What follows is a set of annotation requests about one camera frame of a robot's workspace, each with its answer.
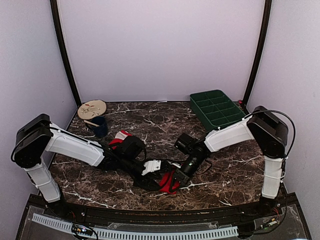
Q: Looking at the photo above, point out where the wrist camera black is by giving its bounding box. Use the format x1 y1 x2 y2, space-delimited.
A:
174 133 197 155
119 136 146 159

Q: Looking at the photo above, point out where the beige floral plate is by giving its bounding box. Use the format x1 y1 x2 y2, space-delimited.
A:
77 100 107 120

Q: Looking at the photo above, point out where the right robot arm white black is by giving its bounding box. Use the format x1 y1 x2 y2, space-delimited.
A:
168 106 289 217

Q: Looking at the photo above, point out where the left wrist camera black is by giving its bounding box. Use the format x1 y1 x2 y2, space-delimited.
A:
119 136 146 159

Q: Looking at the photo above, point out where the left black frame post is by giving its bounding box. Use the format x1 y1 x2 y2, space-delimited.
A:
49 0 82 107

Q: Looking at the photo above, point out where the right black frame post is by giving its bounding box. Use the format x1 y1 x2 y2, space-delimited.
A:
242 0 273 108

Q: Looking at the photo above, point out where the white slotted cable duct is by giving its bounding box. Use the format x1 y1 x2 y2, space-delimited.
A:
31 213 239 240

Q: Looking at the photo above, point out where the wooden stick in cup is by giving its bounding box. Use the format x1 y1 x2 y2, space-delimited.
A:
84 120 100 127

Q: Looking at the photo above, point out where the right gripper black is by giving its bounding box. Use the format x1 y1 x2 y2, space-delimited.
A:
169 154 206 192

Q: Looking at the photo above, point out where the red santa sock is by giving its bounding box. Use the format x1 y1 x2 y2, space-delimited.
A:
159 170 180 195

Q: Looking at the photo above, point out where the black frame post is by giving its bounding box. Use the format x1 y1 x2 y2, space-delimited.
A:
242 0 273 108
49 0 82 107

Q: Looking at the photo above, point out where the dark blue cup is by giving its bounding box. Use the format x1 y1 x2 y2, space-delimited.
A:
91 116 109 138

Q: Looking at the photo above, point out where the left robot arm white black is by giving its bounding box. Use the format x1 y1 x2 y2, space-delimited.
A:
10 113 162 218

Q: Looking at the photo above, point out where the green compartment tray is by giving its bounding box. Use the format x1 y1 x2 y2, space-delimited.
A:
189 89 246 131

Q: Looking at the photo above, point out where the black front rail base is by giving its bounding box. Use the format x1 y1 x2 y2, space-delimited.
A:
16 193 311 240

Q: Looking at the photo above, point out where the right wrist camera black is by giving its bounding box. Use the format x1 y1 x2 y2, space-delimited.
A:
174 133 197 155

